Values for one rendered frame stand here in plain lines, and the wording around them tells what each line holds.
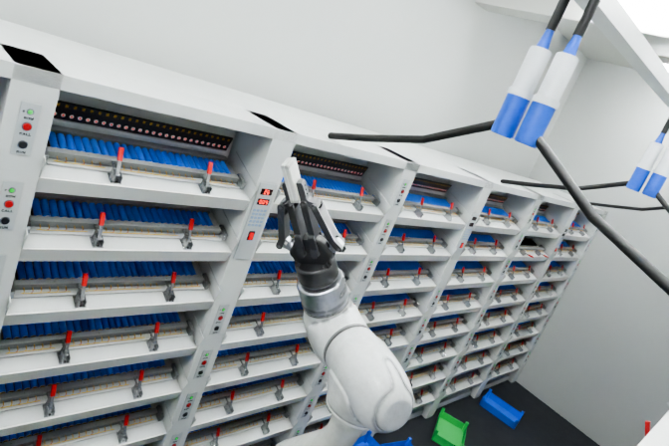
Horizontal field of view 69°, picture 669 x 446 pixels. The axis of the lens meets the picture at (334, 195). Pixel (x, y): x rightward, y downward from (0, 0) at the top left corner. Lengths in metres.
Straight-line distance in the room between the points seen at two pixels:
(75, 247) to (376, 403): 0.93
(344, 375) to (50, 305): 0.94
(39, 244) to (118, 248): 0.20
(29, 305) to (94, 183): 0.38
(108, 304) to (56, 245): 0.26
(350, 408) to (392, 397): 0.08
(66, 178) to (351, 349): 0.83
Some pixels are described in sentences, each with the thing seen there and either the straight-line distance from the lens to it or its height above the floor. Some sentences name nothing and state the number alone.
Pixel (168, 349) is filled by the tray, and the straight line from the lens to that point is 1.79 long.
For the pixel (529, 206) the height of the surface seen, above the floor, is 1.65.
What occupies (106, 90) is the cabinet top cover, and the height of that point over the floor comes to 1.73.
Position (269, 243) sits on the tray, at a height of 1.32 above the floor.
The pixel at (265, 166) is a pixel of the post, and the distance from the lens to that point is 1.56.
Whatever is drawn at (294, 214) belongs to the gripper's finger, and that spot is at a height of 1.72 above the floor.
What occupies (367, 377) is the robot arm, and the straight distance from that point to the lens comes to 0.82.
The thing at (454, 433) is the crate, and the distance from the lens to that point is 3.85.
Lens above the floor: 1.96
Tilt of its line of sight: 13 degrees down
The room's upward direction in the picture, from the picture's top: 22 degrees clockwise
